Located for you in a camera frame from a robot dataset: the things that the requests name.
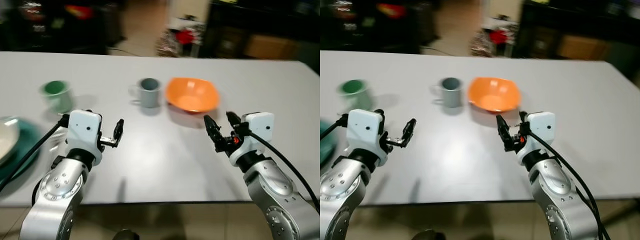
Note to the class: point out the teal plate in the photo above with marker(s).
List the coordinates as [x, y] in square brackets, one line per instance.
[27, 145]
[327, 145]

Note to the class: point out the red package on shelf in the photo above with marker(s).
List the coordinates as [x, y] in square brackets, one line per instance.
[391, 10]
[78, 11]

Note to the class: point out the black shelf unit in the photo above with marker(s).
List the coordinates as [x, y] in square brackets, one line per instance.
[370, 30]
[50, 30]

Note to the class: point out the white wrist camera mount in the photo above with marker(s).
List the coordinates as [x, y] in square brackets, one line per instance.
[542, 127]
[260, 125]
[82, 130]
[364, 131]

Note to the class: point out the black robot foot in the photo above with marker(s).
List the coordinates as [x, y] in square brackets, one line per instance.
[429, 235]
[126, 235]

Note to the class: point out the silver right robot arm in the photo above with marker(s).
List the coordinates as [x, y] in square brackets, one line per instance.
[272, 187]
[557, 187]

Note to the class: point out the grey mug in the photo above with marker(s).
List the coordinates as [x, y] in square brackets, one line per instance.
[149, 95]
[451, 95]

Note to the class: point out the white bowl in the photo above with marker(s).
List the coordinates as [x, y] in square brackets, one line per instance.
[7, 137]

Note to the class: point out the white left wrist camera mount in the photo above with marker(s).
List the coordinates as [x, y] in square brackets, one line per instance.
[82, 130]
[364, 131]

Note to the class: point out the red and white bag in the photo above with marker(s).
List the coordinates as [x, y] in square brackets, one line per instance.
[497, 36]
[185, 36]

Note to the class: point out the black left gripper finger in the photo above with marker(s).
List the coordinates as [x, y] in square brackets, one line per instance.
[410, 129]
[379, 114]
[88, 111]
[119, 130]

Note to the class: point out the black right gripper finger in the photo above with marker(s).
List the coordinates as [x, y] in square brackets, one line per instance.
[523, 117]
[212, 131]
[504, 131]
[233, 119]

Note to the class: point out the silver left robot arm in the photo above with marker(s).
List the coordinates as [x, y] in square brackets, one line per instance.
[57, 187]
[340, 186]

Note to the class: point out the orange bowl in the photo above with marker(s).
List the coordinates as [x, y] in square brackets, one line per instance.
[495, 94]
[192, 94]

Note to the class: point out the green mug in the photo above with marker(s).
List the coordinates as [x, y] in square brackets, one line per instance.
[59, 97]
[357, 95]

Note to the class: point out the brown cardboard box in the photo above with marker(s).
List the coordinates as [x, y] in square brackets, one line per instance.
[582, 47]
[270, 47]

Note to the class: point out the black cabinet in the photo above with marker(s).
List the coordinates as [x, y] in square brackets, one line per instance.
[575, 22]
[265, 22]

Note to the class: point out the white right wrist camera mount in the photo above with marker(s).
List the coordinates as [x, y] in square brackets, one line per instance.
[542, 127]
[260, 125]

